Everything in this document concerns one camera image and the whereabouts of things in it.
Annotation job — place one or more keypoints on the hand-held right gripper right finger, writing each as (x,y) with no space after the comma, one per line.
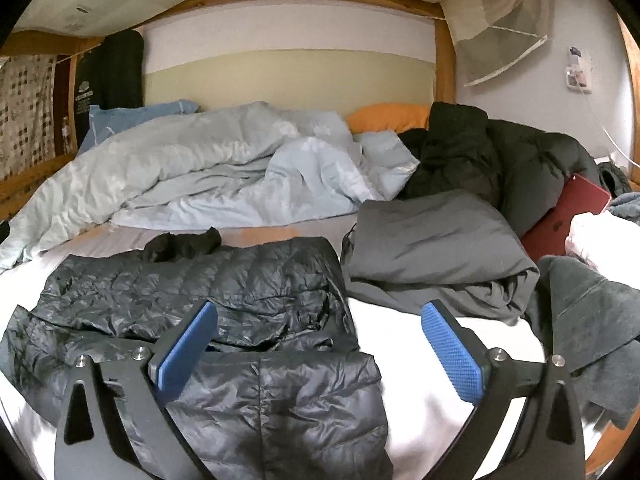
(452,355)

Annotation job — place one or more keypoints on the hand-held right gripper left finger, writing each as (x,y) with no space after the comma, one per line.
(187,352)

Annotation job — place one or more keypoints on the black shiny puffer jacket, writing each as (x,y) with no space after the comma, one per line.
(280,400)

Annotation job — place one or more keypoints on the white bed sheet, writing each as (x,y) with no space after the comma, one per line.
(420,375)

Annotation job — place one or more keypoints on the small black cloth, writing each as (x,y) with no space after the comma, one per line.
(180,247)

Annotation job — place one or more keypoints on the dark grey folded garment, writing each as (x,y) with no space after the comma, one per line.
(440,245)

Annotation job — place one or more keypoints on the grey hooded sweatshirt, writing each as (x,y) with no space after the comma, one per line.
(590,325)

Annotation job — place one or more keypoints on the red laptop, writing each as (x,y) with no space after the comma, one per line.
(555,225)

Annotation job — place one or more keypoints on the light blue duvet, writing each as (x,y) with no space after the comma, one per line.
(190,170)

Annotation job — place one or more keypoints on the white pink patterned cloth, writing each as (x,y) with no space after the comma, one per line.
(605,240)

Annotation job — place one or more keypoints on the black thick matte coat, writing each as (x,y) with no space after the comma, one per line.
(500,170)

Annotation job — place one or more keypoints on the grey fleece garment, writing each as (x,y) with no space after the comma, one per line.
(627,205)

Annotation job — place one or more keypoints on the small dark grey cloth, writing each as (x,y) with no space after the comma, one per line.
(614,177)

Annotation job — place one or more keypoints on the blue pillow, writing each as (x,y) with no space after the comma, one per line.
(125,117)

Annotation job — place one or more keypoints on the orange pillow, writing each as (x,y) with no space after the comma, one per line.
(387,117)

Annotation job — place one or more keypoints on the black hanging printed shirt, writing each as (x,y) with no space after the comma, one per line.
(112,80)

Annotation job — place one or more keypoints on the brown patterned curtain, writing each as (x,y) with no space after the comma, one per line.
(25,115)

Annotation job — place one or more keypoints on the checked tied curtain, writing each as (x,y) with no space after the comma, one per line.
(505,30)

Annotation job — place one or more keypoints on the white wall socket with chargers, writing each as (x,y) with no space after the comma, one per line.
(580,72)

